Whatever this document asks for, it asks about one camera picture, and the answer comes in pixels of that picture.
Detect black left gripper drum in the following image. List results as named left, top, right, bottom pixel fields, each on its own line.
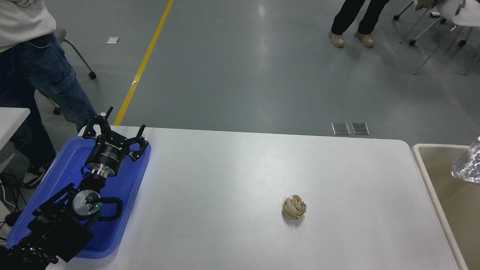
left=85, top=132, right=130, bottom=176

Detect silver foil plate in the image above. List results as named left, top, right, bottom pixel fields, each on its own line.
left=451, top=136, right=480, bottom=184

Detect metal floor plate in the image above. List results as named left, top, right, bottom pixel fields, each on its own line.
left=351, top=122, right=371, bottom=136
left=331, top=122, right=351, bottom=136

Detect blue plastic tray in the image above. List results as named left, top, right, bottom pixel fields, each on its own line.
left=7, top=136, right=152, bottom=260

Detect grey wheeled chair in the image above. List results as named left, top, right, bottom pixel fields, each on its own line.
left=44, top=28, right=97, bottom=114

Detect white side table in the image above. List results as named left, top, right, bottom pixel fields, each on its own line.
left=0, top=106, right=31, bottom=174

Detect crumpled tan paper ball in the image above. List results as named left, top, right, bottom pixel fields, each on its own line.
left=282, top=194, right=307, bottom=221

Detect large pale bin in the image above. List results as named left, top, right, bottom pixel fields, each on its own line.
left=411, top=144, right=480, bottom=270

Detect black cables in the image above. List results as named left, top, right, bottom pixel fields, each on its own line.
left=0, top=171, right=29, bottom=241

